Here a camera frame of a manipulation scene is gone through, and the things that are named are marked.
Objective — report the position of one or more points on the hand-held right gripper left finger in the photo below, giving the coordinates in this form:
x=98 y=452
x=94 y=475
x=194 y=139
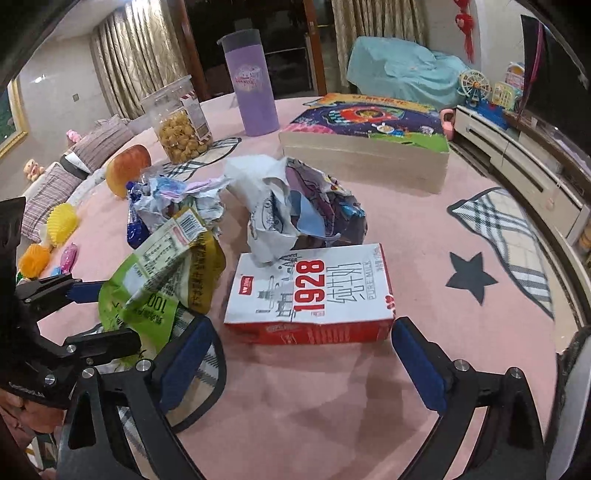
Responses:
x=189 y=364

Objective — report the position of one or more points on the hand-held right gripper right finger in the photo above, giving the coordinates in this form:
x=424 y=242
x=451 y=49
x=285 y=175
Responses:
x=418 y=369

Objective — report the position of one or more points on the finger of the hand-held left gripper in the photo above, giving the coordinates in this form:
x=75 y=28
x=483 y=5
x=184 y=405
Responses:
x=87 y=291
x=106 y=346

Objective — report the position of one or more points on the green snack bag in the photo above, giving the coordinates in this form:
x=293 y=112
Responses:
x=152 y=281

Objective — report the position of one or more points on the blue white wrapper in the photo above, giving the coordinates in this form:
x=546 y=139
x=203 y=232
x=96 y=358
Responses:
x=152 y=203

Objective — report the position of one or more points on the red and white milk carton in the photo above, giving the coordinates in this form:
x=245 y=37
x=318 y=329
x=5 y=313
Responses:
x=314 y=286

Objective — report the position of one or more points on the white trash bin black liner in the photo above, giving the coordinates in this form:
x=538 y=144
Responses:
x=570 y=369

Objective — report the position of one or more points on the printed white bag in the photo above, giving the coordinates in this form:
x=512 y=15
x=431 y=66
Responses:
x=272 y=217

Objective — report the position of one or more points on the person's left hand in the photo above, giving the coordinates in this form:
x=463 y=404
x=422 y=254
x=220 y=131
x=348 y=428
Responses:
x=27 y=415

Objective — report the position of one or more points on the pink plastic toy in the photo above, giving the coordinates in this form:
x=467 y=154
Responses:
x=69 y=257

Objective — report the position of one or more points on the orange ribbed cup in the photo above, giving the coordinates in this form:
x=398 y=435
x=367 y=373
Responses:
x=34 y=262

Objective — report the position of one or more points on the yellow ribbed cup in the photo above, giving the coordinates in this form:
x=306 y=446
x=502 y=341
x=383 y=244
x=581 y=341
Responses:
x=62 y=224

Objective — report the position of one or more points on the striped pillow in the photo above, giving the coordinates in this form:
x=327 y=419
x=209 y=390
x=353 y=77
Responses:
x=101 y=143
x=51 y=198

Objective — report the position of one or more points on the pink covered sofa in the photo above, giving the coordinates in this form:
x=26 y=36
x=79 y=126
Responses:
x=92 y=180

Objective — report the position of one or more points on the red yellow apple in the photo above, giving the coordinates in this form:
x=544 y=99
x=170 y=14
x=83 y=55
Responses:
x=127 y=170

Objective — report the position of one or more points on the beige plush bear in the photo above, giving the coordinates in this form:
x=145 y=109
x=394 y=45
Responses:
x=33 y=170

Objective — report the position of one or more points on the pink plush toy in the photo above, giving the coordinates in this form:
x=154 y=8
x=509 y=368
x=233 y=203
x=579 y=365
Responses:
x=72 y=134

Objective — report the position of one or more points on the clear jar of puffed snacks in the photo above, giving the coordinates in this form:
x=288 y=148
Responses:
x=180 y=134

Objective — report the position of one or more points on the gold framed picture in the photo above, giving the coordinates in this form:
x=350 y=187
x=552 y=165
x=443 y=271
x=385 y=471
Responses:
x=11 y=124

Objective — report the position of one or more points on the colourful puzzle box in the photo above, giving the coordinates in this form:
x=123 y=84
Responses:
x=364 y=147

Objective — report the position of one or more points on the white television cabinet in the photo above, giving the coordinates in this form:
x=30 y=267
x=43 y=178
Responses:
x=521 y=161

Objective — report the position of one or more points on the beige patterned curtain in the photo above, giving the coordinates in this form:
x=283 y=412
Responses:
x=378 y=32
x=134 y=55

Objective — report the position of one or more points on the pink kettlebell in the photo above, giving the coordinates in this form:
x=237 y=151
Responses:
x=448 y=125

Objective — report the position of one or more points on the purple drink bottle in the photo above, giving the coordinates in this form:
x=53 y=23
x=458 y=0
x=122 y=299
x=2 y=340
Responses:
x=254 y=92

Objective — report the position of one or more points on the blue toy base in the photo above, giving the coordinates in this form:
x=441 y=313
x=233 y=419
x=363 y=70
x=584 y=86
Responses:
x=490 y=113

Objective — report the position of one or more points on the green activity toy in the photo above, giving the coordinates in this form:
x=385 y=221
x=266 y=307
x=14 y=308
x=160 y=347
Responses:
x=503 y=96

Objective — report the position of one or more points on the toy ferris wheel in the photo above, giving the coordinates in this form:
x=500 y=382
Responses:
x=474 y=87

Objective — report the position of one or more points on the teal covered armchair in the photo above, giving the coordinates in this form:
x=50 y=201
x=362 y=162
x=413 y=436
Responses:
x=397 y=69

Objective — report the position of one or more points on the pink toy house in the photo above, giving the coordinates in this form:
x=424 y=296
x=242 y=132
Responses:
x=516 y=76

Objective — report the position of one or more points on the black flat television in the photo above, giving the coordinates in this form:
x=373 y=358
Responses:
x=561 y=83

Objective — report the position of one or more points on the wooden framed glass door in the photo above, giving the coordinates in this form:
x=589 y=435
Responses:
x=258 y=18

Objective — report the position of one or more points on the red heart hanging decoration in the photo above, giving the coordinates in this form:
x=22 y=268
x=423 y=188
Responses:
x=464 y=27

